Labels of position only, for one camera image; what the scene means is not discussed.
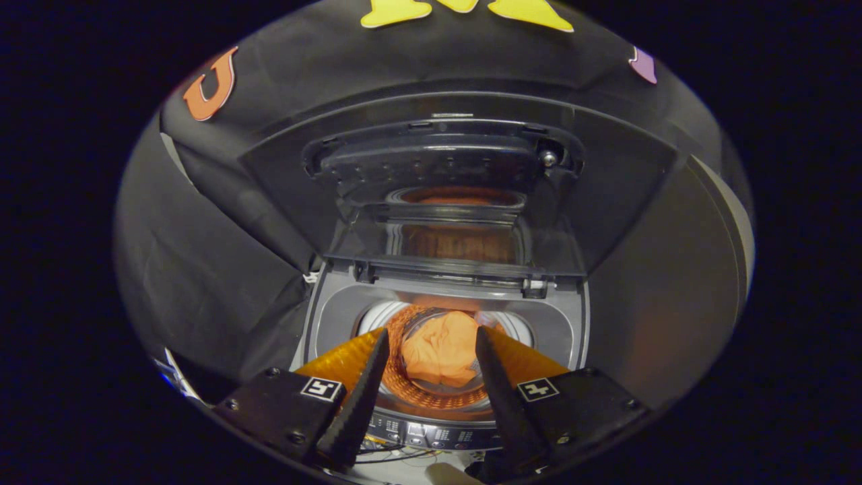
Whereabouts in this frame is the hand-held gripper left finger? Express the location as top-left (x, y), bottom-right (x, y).
top-left (214, 328), bottom-right (391, 470)

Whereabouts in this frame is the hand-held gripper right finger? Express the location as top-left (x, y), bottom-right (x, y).
top-left (475, 326), bottom-right (651, 482)

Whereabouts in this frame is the orange polo shirt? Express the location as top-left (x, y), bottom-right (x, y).
top-left (402, 310), bottom-right (482, 388)

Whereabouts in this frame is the dark washing machine lid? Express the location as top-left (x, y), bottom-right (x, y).
top-left (239, 91), bottom-right (681, 297)

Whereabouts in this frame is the beige cabinet with dark top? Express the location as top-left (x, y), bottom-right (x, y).
top-left (589, 155), bottom-right (755, 412)

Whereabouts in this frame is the thin black floor cable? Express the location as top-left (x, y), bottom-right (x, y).
top-left (357, 438), bottom-right (438, 465)

